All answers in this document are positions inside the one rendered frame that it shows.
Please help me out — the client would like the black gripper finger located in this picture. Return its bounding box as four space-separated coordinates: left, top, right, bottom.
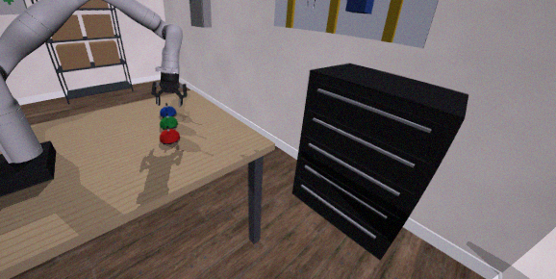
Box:
151 82 167 106
171 84 187 107

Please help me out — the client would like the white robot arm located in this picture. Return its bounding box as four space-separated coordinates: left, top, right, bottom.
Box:
0 0 183 164

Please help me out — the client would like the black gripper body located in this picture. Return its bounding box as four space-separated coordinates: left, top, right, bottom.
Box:
160 72 180 93

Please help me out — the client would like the green bell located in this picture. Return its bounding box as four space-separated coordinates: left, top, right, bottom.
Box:
160 114 178 130

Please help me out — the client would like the red bell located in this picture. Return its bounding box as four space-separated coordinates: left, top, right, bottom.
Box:
160 126 180 144

